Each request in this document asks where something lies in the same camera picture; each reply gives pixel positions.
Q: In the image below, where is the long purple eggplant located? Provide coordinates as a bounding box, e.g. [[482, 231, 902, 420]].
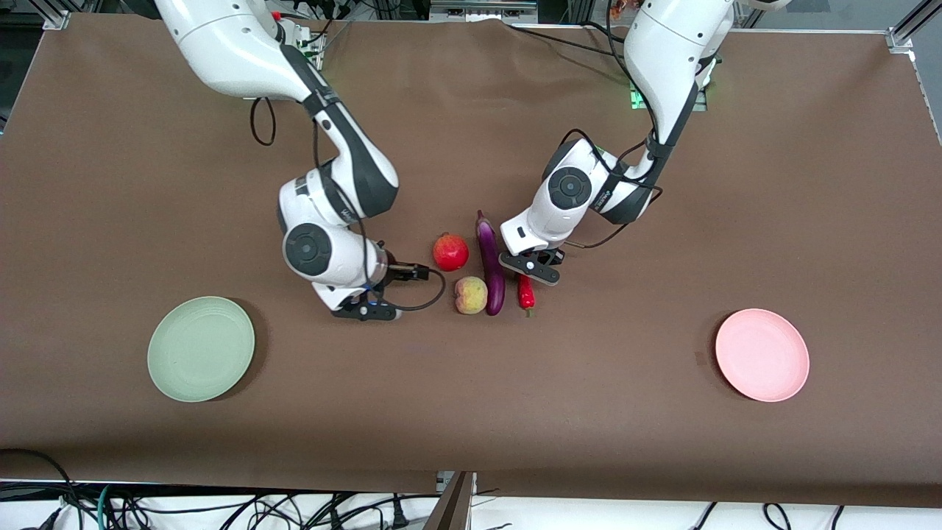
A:
[[475, 210, 506, 317]]

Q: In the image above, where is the yellow pink peach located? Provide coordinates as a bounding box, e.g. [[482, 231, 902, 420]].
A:
[[454, 276, 489, 315]]

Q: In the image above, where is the red pomegranate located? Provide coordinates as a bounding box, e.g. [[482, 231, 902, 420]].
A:
[[433, 232, 470, 272]]

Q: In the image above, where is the light green plate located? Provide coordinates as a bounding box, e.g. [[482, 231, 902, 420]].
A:
[[147, 296, 256, 403]]

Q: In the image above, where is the brown table cover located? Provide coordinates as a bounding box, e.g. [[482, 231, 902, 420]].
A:
[[0, 13, 942, 509]]

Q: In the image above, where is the grey metal box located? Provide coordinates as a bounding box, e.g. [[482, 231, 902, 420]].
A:
[[429, 0, 538, 23]]

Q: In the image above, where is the pink plate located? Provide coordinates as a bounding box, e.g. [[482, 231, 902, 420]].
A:
[[715, 308, 810, 403]]

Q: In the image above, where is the black cable on table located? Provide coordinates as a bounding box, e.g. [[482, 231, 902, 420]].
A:
[[511, 24, 635, 66], [585, 21, 631, 43]]

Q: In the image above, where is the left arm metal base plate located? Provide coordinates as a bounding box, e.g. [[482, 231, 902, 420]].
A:
[[629, 57, 709, 113]]

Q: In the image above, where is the black power cable with plug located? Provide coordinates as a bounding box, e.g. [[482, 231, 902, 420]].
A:
[[294, 493, 442, 530]]

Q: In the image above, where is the metal frame post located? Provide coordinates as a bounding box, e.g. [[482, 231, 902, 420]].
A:
[[423, 471, 478, 530]]

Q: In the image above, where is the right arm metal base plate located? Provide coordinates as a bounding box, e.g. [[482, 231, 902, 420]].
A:
[[293, 26, 325, 72]]

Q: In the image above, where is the black arm base cable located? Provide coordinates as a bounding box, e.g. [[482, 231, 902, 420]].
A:
[[283, 0, 355, 46]]

